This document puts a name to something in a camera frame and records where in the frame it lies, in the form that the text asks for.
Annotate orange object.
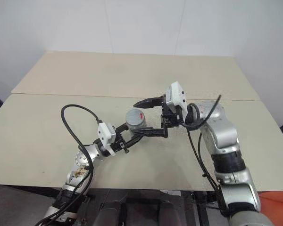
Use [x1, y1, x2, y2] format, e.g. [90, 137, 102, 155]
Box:
[256, 187, 283, 226]

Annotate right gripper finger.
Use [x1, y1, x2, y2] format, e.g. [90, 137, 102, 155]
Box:
[133, 95, 166, 110]
[132, 121, 169, 139]

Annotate grey cylindrical can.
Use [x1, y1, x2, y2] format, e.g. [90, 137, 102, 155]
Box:
[125, 109, 148, 126]

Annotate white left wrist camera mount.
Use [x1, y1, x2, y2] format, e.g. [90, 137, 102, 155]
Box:
[97, 122, 117, 156]

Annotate black table frame bar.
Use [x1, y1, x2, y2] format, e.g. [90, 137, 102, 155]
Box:
[0, 185, 227, 197]

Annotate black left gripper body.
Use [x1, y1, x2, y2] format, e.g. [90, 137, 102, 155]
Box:
[110, 130, 130, 155]

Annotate dark rounded shape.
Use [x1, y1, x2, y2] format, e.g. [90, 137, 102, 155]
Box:
[157, 200, 180, 226]

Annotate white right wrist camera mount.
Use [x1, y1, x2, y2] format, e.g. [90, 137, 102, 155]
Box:
[164, 81, 188, 120]

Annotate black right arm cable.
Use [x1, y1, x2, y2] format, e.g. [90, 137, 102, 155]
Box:
[181, 94, 230, 216]

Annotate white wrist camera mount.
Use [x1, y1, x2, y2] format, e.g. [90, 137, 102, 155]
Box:
[97, 122, 117, 156]
[164, 81, 188, 120]

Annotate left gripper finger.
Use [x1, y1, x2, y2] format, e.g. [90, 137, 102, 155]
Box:
[115, 122, 131, 135]
[122, 133, 144, 149]

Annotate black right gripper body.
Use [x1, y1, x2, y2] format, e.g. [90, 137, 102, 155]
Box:
[160, 94, 183, 129]

